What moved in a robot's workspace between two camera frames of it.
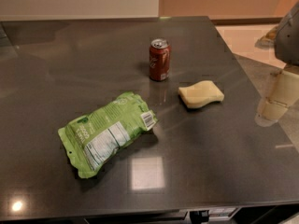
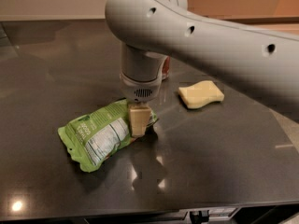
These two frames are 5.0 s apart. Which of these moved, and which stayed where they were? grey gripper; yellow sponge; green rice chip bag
Moved: grey gripper
Stayed: green rice chip bag; yellow sponge
